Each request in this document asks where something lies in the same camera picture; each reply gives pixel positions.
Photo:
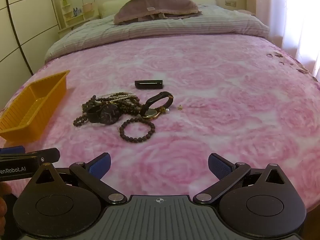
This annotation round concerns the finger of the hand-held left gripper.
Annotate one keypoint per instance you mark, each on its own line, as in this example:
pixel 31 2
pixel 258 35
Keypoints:
pixel 11 150
pixel 48 155

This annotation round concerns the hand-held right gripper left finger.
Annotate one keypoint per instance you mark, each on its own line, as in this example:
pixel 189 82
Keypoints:
pixel 100 167

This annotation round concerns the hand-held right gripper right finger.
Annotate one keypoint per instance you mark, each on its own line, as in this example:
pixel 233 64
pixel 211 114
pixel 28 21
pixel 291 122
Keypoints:
pixel 220 167

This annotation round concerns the orange plastic tray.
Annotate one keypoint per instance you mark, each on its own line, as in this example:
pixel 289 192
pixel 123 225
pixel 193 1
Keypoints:
pixel 32 105

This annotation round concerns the black wristwatch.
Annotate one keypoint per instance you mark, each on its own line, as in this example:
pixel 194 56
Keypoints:
pixel 108 113

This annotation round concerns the person's left hand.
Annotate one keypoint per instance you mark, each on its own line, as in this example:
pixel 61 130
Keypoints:
pixel 2 212

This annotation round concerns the pink rose blanket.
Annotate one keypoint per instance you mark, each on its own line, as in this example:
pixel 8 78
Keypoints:
pixel 200 92

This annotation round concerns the pearl earring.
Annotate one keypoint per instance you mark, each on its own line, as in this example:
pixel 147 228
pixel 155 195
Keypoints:
pixel 167 110

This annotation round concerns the black lipstick tube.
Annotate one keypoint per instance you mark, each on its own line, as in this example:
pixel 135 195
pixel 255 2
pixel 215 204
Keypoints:
pixel 148 84

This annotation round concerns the cream wardrobe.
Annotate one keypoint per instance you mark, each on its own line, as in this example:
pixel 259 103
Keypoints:
pixel 25 17

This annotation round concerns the cream vanity shelf unit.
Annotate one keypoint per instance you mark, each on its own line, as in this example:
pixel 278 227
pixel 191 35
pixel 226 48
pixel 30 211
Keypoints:
pixel 75 21

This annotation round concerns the striped quilt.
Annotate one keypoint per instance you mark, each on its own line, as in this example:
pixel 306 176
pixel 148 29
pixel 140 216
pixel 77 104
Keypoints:
pixel 150 27

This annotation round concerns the sheer curtain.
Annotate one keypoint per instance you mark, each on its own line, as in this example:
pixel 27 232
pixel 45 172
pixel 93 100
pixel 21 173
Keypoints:
pixel 287 17

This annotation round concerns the wall socket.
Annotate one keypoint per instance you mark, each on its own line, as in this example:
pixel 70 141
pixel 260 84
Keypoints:
pixel 230 3

